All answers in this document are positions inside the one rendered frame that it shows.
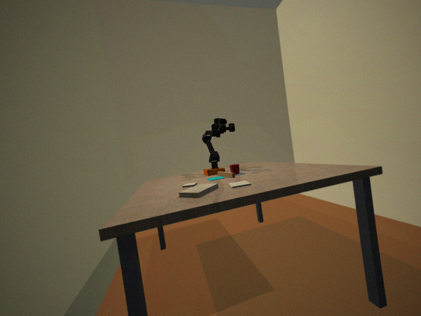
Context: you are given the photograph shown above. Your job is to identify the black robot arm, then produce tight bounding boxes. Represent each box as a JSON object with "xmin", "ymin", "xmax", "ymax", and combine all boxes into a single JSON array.
[{"xmin": 202, "ymin": 118, "xmax": 227, "ymax": 169}]

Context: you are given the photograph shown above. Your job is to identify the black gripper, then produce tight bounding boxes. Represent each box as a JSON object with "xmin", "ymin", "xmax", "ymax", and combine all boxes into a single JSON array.
[{"xmin": 211, "ymin": 123, "xmax": 235, "ymax": 134}]

